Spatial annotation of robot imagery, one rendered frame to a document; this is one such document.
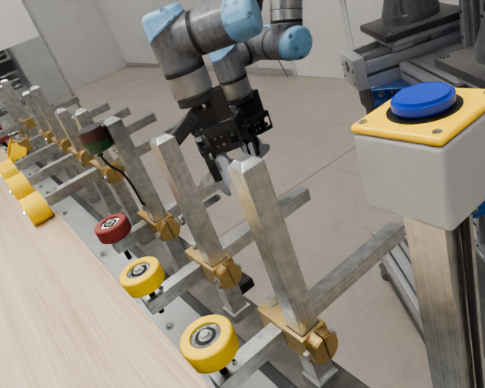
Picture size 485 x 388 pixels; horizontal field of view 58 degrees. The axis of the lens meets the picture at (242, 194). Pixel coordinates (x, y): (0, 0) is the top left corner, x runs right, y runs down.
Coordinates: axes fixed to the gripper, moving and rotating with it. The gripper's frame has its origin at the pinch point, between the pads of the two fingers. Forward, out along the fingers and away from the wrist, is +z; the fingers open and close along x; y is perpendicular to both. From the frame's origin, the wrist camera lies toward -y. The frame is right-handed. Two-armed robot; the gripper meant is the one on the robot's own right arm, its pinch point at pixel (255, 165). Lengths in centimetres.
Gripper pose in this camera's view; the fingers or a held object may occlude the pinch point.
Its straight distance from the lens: 123.9
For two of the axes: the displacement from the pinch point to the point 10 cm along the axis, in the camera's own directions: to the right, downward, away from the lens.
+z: 3.1, 8.3, 4.7
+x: -5.7, -2.3, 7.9
